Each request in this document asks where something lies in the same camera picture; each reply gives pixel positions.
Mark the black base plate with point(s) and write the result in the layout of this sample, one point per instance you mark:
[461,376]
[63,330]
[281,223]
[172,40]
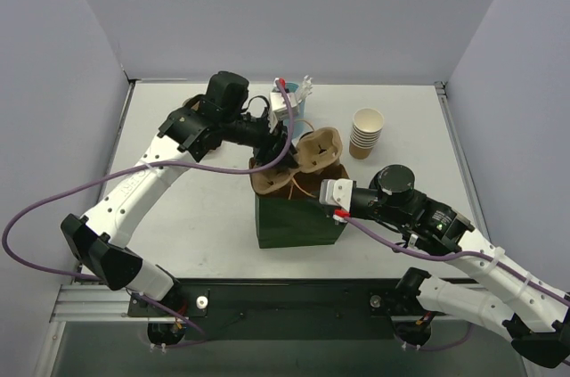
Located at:
[287,309]

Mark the pulp cup carrier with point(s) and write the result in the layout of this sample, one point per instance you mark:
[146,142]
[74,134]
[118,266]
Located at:
[317,158]

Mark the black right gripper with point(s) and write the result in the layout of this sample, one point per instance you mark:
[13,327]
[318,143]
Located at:
[359,202]

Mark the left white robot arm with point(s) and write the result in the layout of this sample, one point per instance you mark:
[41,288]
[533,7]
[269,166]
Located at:
[99,238]

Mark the light blue cylindrical container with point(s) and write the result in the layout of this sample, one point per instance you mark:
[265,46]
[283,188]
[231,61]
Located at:
[298,106]

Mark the brown paper bag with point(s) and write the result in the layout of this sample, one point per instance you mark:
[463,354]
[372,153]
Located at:
[293,222]

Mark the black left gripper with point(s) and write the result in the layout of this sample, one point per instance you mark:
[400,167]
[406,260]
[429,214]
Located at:
[276,145]

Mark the stack of pulp cup carriers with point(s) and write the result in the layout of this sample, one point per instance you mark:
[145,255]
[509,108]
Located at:
[194,102]

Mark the stack of brown paper cups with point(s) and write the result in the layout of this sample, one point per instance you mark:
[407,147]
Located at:
[367,125]

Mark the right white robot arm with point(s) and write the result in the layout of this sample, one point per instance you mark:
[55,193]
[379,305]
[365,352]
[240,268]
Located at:
[525,311]

